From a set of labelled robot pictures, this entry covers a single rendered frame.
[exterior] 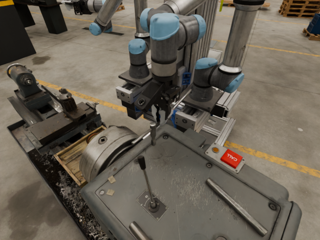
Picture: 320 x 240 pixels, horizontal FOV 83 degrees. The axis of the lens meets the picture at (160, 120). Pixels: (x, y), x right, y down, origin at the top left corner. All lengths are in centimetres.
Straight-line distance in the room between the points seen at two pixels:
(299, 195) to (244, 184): 179
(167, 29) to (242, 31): 48
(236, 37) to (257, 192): 62
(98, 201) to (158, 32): 52
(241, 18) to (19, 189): 243
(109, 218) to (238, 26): 85
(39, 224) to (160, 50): 197
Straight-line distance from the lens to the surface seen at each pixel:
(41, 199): 231
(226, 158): 71
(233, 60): 95
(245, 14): 89
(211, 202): 63
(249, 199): 67
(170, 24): 49
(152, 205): 59
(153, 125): 64
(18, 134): 221
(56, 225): 212
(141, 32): 137
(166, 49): 50
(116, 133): 82
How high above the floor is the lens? 181
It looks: 43 degrees down
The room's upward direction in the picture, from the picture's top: straight up
